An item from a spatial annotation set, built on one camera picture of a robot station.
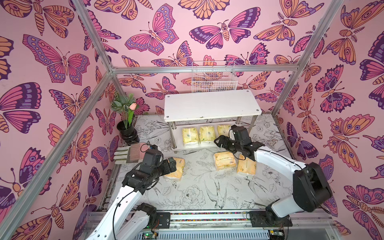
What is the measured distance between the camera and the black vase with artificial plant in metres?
0.87

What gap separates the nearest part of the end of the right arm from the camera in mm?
640

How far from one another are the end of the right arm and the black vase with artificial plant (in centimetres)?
56
